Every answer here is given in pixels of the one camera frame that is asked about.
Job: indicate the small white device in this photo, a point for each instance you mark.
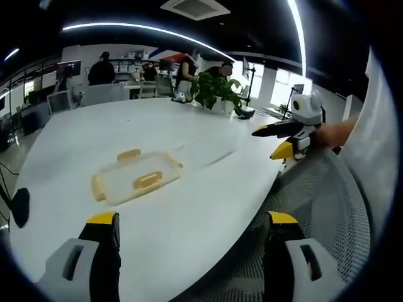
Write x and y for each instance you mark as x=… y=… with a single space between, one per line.
x=180 y=97

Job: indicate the black camera stand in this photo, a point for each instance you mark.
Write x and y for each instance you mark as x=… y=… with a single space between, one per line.
x=251 y=81

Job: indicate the small black device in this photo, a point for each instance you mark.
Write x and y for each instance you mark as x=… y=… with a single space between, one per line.
x=245 y=114

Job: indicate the ceiling air vent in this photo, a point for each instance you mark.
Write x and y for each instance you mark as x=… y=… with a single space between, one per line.
x=195 y=7

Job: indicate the short ceiling light strip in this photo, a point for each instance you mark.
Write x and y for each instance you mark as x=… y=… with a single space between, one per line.
x=12 y=54

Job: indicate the white office chair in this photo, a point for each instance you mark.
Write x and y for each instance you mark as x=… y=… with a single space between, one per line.
x=59 y=100
x=147 y=89

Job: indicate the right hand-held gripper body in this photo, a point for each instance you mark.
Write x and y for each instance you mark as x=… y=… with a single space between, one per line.
x=305 y=107

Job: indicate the black flat object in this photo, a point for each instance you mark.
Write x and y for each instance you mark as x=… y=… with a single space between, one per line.
x=20 y=207

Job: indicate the green potted plant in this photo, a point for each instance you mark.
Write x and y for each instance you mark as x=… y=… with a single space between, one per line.
x=217 y=88

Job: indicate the clear lid with yellow clasps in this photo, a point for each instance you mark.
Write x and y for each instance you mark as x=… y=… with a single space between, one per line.
x=135 y=174

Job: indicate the grey mesh office chair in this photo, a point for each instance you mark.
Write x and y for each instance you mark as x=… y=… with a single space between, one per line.
x=315 y=195

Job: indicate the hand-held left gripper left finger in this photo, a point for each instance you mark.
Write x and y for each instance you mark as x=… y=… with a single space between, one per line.
x=78 y=267

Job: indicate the person's white shirt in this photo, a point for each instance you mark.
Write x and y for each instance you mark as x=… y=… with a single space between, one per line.
x=374 y=151

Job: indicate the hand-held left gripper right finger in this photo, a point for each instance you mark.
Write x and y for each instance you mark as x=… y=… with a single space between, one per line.
x=283 y=270

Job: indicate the long ceiling light strip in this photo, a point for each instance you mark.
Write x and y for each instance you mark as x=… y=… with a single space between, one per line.
x=151 y=30

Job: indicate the curved ceiling light strip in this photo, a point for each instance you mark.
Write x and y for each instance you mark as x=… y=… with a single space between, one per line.
x=300 y=34

